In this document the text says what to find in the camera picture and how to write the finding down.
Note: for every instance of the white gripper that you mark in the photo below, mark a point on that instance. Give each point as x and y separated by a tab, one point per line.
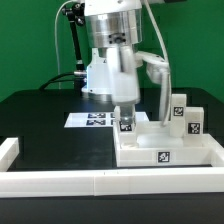
123	80

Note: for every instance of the white square table top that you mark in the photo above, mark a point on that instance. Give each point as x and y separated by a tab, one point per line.
152	145

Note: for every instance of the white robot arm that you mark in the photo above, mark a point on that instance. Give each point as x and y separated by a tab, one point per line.
115	27

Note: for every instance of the white sheet with tags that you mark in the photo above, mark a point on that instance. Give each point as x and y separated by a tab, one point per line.
90	119

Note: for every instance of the white U-shaped fence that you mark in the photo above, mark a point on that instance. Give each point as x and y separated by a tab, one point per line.
107	182

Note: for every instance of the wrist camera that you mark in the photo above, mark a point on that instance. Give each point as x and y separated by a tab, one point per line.
156	66

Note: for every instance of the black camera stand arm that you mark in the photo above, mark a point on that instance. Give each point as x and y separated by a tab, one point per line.
75	16

